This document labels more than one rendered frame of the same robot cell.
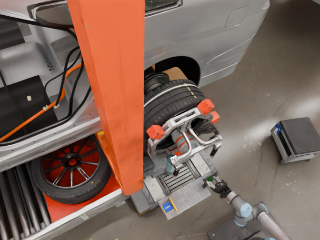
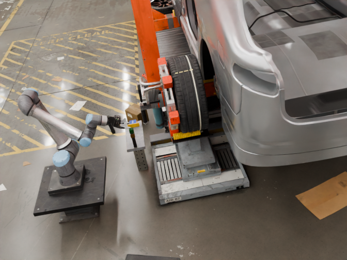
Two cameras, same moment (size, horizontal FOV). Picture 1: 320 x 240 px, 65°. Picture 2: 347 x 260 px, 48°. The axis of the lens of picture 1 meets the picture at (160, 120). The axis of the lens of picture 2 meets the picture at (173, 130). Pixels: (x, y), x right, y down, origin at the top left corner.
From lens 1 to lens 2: 3.60 m
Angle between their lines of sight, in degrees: 73
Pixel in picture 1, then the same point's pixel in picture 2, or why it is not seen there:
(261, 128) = not seen: outside the picture
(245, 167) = (153, 237)
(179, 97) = (177, 62)
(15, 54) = (274, 23)
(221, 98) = (266, 246)
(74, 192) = not seen: hidden behind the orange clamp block
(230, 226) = (99, 171)
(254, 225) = (88, 187)
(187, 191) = (138, 136)
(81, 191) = not seen: hidden behind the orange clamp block
